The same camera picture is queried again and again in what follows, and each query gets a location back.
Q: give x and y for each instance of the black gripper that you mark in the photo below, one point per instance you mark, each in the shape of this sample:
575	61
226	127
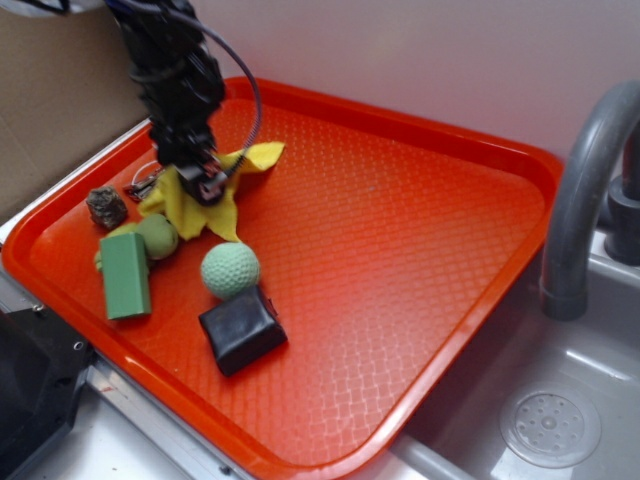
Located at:
189	146

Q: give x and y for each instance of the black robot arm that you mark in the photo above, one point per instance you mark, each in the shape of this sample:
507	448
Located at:
181	87

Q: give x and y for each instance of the lime green plush toy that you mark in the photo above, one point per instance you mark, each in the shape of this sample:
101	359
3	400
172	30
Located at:
155	237

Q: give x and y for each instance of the brown rock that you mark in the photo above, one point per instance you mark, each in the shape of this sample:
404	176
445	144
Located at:
106	207

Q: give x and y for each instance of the brown cardboard box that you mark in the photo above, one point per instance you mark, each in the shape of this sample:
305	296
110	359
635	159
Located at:
65	94

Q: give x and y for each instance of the green dimpled ball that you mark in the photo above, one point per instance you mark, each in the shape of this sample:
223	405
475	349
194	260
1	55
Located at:
229	268

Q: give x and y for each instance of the green rectangular block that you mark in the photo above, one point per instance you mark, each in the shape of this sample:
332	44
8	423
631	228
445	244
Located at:
125	276

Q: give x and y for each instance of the black leather pouch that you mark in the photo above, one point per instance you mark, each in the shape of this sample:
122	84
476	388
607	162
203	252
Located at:
242	329

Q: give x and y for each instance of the red plastic tray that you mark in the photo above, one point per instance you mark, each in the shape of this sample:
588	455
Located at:
384	241

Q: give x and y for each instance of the grey sink faucet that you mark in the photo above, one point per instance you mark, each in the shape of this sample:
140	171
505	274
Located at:
601	178

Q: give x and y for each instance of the grey sink basin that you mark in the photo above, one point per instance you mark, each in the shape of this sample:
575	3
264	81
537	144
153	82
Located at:
455	433

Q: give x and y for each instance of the sink drain strainer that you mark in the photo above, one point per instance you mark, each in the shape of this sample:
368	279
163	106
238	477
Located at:
550	425

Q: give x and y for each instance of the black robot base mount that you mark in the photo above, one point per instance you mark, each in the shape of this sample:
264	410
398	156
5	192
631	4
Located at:
44	363

